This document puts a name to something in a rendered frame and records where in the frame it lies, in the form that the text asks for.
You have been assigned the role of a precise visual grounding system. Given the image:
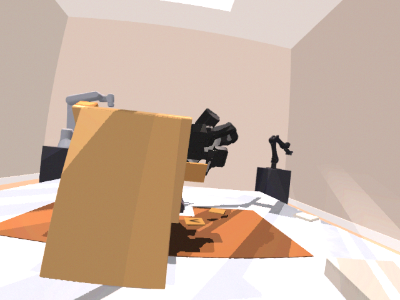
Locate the orange square tile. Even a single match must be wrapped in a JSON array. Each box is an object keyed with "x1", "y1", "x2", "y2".
[
  {"x1": 184, "y1": 162, "x2": 208, "y2": 183},
  {"x1": 209, "y1": 208, "x2": 226, "y2": 215}
]

